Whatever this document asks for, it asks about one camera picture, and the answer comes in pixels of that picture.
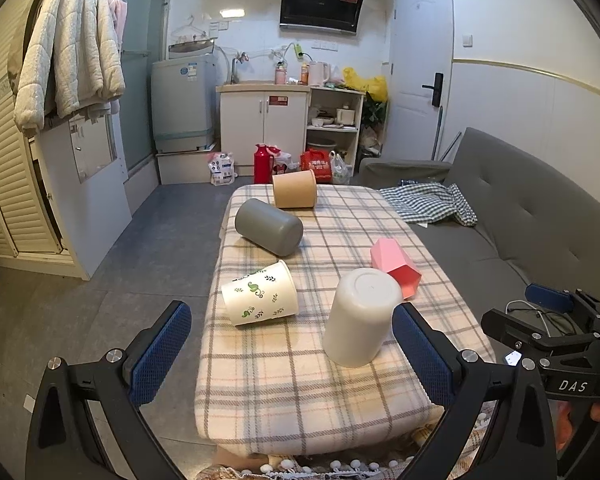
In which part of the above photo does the white plastic bag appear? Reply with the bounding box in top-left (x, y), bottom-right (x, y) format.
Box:
top-left (330, 151), bottom-right (354, 185)

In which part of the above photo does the white door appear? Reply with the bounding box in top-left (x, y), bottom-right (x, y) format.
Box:
top-left (387, 0), bottom-right (455, 162)

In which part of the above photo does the glass sliding door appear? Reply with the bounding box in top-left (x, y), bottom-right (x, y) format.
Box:
top-left (119, 0), bottom-right (174, 177)

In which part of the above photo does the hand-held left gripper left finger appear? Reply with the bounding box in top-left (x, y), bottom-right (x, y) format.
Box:
top-left (26, 300), bottom-right (193, 480)

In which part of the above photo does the yellow plastic bag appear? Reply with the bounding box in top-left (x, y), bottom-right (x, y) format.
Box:
top-left (342, 67), bottom-right (389, 103)

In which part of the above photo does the louvered wardrobe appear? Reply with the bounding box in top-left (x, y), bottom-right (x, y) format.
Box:
top-left (0, 0), bottom-right (92, 281)

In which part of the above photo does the leaf print paper cup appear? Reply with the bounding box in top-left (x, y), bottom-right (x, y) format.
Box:
top-left (221, 259), bottom-right (299, 329)

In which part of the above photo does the red gift bag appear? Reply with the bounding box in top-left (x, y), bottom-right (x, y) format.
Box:
top-left (300, 149), bottom-right (334, 184)

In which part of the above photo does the fringed rug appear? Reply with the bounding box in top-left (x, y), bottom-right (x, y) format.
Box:
top-left (199, 410), bottom-right (501, 480)

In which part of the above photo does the pink garment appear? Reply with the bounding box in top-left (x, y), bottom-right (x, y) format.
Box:
top-left (107, 0), bottom-right (129, 47)

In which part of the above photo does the pink hexagonal cup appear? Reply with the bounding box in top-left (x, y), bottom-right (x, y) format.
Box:
top-left (370, 238), bottom-right (423, 300)

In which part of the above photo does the wire clothes hanger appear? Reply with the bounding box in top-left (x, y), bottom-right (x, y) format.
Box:
top-left (170, 15), bottom-right (209, 44)

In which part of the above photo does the white plastic cup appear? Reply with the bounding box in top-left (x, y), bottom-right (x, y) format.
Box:
top-left (323, 267), bottom-right (404, 368)

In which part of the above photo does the white open shelf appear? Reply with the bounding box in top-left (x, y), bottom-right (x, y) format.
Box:
top-left (305, 86), bottom-right (365, 167)

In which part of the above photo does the white cable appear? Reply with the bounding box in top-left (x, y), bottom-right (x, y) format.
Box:
top-left (505, 299), bottom-right (557, 337)

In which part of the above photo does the plaid blanket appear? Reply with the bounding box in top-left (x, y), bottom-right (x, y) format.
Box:
top-left (194, 183), bottom-right (497, 459)

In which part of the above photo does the green checked cloth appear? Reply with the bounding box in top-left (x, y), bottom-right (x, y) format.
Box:
top-left (379, 182), bottom-right (479, 227)

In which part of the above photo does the grey plastic cup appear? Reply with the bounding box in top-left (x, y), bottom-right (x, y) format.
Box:
top-left (234, 198), bottom-right (305, 256)

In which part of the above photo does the white sink cabinet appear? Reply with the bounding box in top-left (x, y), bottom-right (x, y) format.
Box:
top-left (216, 81), bottom-right (312, 159)

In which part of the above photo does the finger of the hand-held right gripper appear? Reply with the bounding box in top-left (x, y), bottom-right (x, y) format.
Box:
top-left (481, 308), bottom-right (600, 361)
top-left (525, 283), bottom-right (600, 332)

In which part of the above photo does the washing machine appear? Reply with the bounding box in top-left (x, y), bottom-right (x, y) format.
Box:
top-left (151, 53), bottom-right (219, 152)

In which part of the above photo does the cartoon print bag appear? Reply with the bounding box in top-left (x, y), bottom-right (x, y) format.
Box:
top-left (271, 147), bottom-right (301, 174)

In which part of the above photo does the black door handle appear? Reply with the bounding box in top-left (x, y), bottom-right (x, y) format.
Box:
top-left (422, 73), bottom-right (444, 107)

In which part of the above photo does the red thermos flask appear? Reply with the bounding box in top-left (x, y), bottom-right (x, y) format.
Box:
top-left (253, 143), bottom-right (273, 185)

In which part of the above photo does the white puffer jacket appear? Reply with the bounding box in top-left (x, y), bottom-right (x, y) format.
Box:
top-left (13, 0), bottom-right (126, 136)

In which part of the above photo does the black range hood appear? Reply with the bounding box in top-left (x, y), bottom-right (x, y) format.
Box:
top-left (279, 0), bottom-right (370, 35)

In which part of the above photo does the metal faucet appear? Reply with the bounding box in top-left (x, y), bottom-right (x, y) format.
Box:
top-left (231, 52), bottom-right (251, 84)

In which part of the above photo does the white electric kettle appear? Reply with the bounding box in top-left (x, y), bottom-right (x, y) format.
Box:
top-left (307, 60), bottom-right (331, 87)

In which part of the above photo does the white detergent pouch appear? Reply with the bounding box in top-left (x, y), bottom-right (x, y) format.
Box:
top-left (207, 152), bottom-right (239, 186)

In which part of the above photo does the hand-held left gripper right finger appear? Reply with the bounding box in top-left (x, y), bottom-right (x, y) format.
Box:
top-left (391, 302), bottom-right (576, 480)

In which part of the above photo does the grey sofa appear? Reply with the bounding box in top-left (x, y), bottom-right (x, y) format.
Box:
top-left (357, 127), bottom-right (600, 361)

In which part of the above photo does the brown paper cup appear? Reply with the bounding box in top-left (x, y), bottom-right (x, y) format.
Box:
top-left (272, 170), bottom-right (318, 210)

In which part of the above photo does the white washer platform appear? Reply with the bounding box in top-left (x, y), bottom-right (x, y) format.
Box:
top-left (155, 149), bottom-right (219, 185)

